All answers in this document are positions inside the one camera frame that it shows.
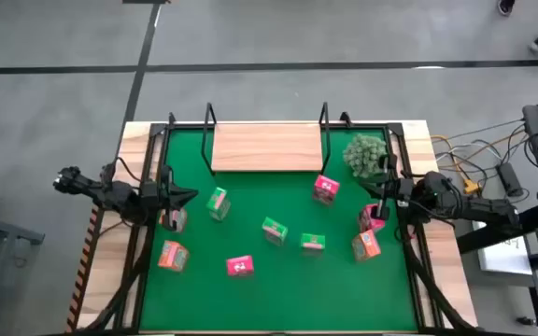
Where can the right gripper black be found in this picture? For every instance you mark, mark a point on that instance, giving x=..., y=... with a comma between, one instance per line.
x=390, y=186

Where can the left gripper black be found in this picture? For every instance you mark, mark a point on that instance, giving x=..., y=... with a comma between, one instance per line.
x=150, y=196

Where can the orange Mini Wheats cereal box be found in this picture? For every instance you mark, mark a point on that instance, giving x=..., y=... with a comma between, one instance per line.
x=366, y=245
x=173, y=256
x=181, y=219

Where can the green Apple Jacks cereal box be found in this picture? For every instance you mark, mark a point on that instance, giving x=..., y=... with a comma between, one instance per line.
x=312, y=241
x=274, y=228
x=217, y=203

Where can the red Froot Loops cereal box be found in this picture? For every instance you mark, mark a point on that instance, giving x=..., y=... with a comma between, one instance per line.
x=326, y=187
x=240, y=265
x=367, y=224

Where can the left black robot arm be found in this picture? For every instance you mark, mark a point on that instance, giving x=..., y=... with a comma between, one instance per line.
x=110, y=193

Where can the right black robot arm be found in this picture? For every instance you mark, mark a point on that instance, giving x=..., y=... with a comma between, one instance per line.
x=474, y=205

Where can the wooden shelf board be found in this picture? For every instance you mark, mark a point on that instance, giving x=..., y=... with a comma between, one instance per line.
x=266, y=147

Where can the small potted green plant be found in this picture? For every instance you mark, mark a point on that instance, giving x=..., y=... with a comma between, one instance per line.
x=364, y=154

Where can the yellow plug connector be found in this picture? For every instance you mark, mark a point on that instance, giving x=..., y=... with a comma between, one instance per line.
x=472, y=187

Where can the orange black striped strip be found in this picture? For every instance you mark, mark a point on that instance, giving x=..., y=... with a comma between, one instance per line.
x=82, y=273

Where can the black diagonal metal bar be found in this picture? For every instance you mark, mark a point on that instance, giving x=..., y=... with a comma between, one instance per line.
x=498, y=229

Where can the black power strip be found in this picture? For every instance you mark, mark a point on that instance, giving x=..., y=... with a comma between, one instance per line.
x=509, y=179

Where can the green table mat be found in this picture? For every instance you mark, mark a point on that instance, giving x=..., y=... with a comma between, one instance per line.
x=273, y=298

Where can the white paper sheet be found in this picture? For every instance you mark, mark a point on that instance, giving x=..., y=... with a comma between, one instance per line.
x=502, y=259

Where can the small black floor object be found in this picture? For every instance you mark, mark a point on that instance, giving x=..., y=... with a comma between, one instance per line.
x=526, y=321

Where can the black metal shelf bracket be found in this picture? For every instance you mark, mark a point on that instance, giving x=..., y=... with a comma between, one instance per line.
x=326, y=135
x=205, y=135

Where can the black metal table frame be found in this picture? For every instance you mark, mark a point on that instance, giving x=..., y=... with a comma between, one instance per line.
x=158, y=129

